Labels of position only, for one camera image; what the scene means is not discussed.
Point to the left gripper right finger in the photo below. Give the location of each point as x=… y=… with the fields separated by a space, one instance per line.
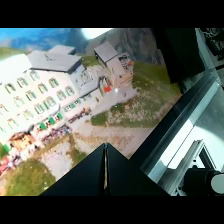
x=130 y=178

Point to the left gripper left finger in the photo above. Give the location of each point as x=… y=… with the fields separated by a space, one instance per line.
x=86 y=176

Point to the silver frame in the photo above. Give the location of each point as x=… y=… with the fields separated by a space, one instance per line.
x=181 y=138

